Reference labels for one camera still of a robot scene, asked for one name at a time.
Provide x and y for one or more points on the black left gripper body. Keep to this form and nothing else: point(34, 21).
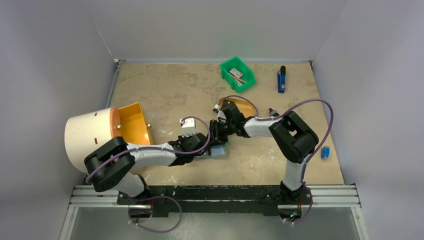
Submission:
point(183, 138)

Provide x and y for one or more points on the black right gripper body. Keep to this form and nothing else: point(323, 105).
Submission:
point(224, 122)

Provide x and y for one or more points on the teal card holder wallet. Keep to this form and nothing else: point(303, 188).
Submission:
point(214, 151)

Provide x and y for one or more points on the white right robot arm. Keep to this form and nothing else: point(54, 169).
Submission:
point(295, 139)

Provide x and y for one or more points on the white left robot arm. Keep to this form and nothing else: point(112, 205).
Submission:
point(109, 166)

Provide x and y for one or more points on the tan oval tray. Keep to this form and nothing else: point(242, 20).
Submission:
point(246, 108)

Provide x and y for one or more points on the black grey knob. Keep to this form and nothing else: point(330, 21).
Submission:
point(273, 113)

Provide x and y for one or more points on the small items in bin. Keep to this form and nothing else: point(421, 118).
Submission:
point(237, 75)

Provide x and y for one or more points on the green plastic bin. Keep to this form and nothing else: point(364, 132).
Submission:
point(237, 63)

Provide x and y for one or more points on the orange drawer tray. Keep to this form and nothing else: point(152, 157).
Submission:
point(129, 122)

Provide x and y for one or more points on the blue black lighter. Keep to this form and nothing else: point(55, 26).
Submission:
point(281, 79)

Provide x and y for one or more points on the small blue object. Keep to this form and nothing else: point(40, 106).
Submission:
point(325, 152)

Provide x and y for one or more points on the white cylinder drum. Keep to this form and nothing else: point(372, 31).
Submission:
point(85, 133)

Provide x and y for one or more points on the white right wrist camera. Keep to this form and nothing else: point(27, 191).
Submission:
point(218, 109)

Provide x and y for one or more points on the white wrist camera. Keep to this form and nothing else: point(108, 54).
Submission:
point(218, 109)
point(188, 127)

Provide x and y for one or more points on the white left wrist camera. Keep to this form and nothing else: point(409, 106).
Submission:
point(188, 127)

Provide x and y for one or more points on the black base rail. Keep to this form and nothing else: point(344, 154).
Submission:
point(172, 206)

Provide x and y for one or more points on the aluminium frame rail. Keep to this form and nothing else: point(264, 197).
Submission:
point(319, 196)

